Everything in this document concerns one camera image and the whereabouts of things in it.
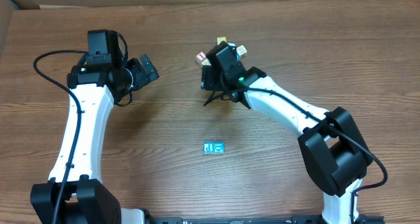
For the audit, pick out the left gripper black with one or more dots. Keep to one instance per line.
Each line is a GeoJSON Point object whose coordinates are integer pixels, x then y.
{"type": "Point", "coordinates": [142, 72]}

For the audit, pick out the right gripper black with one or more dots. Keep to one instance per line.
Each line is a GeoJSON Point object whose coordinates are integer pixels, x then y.
{"type": "Point", "coordinates": [208, 78]}

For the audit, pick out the red circle block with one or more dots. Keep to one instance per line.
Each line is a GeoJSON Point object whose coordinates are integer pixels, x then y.
{"type": "Point", "coordinates": [218, 148]}

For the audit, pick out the yellow block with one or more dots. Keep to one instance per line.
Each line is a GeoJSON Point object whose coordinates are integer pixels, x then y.
{"type": "Point", "coordinates": [208, 148]}
{"type": "Point", "coordinates": [220, 40]}

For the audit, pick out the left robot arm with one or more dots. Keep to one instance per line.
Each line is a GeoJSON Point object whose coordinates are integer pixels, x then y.
{"type": "Point", "coordinates": [74, 192]}

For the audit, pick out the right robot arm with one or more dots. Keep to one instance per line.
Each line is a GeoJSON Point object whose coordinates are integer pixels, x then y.
{"type": "Point", "coordinates": [333, 149]}

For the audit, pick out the white green-sided block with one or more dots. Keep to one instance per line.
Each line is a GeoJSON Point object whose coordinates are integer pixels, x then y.
{"type": "Point", "coordinates": [206, 62]}

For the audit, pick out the red I block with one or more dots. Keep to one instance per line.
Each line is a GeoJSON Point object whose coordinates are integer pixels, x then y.
{"type": "Point", "coordinates": [200, 57]}

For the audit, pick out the blue X block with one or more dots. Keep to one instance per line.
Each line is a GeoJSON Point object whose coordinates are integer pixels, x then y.
{"type": "Point", "coordinates": [236, 52]}

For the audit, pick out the white patterned block right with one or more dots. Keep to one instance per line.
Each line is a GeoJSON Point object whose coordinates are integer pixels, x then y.
{"type": "Point", "coordinates": [242, 51]}

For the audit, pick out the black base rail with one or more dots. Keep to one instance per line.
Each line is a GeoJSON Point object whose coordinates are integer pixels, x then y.
{"type": "Point", "coordinates": [300, 219]}

